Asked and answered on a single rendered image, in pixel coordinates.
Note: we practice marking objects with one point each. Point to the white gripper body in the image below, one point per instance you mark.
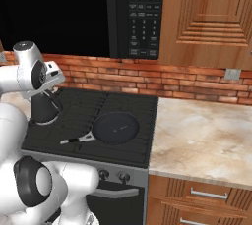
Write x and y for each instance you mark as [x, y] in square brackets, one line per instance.
[56, 79]

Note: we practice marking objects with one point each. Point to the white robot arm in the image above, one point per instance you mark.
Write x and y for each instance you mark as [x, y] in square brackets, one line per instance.
[19, 127]

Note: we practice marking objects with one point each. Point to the dark grey kettle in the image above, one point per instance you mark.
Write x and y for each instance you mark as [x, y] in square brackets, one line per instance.
[42, 111]

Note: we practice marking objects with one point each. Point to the black stove with oven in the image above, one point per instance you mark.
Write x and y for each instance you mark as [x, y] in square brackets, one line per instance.
[131, 104]

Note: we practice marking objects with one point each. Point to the black stove knob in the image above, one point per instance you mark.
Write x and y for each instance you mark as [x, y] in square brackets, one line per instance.
[104, 174]
[124, 177]

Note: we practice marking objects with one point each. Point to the black microwave door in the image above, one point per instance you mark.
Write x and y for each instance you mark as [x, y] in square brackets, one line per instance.
[59, 9]

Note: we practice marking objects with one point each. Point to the black frying pan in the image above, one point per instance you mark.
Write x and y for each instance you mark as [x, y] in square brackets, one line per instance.
[114, 127]

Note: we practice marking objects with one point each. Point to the black microwave oven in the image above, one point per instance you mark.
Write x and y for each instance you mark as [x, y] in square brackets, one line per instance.
[141, 16]

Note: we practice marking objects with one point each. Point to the black oven door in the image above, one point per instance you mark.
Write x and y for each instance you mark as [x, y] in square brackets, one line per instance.
[121, 211]

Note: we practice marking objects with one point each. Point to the wooden drawer front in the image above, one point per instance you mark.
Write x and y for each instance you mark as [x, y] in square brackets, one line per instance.
[164, 188]
[160, 215]

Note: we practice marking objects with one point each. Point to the wooden cupboard door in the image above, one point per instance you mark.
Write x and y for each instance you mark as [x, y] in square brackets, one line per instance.
[210, 16]

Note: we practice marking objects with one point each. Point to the grey wall socket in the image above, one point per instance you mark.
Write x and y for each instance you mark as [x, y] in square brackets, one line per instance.
[2, 57]
[232, 74]

